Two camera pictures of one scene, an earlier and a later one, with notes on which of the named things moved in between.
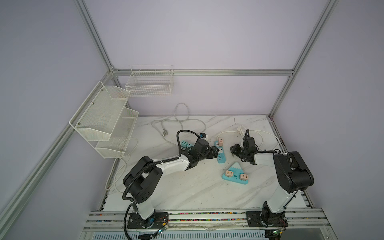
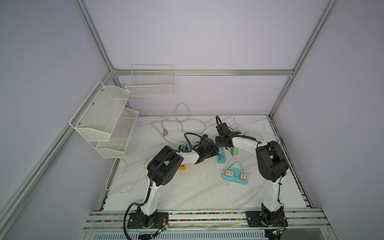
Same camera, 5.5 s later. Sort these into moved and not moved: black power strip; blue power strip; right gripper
Moved: right gripper
Not moved: blue power strip; black power strip
